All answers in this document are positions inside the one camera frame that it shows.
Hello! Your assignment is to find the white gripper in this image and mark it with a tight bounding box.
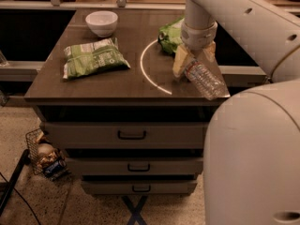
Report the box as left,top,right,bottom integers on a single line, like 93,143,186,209
172,22,218,78

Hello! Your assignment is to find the clear plastic water bottle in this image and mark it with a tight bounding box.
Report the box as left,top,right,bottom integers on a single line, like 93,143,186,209
185,60,228,100

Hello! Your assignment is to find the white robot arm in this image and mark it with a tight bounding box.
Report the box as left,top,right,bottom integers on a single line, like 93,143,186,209
186,0,300,225

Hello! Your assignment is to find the crumpled green chip bag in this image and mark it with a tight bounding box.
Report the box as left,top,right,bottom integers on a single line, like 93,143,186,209
157,17,184,55

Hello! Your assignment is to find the white ceramic bowl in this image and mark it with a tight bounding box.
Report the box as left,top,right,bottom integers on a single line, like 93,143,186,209
85,10,118,38

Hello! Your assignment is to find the grey drawer cabinet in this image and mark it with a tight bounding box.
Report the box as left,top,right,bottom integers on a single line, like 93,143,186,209
25,9,230,181

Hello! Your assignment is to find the top grey drawer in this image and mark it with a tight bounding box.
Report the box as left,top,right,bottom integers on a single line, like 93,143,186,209
41,122,208,149

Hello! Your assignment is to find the grey drawer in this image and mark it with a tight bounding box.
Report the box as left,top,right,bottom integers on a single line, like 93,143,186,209
82,180,198,195
67,157,203,176
41,122,208,149

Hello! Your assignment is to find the flat green chip bag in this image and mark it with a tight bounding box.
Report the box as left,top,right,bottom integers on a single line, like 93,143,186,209
63,37,130,80

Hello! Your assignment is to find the middle grey drawer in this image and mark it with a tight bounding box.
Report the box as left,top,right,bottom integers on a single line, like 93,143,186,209
67,157,203,176

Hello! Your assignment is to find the bottom grey drawer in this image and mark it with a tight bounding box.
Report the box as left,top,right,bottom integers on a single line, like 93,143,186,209
82,180,198,195

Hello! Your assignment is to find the black stand leg left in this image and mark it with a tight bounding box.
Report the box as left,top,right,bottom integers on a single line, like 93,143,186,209
0,149,30,216

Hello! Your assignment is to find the wire mesh basket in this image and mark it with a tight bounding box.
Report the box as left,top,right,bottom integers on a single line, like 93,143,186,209
25,128,68,181

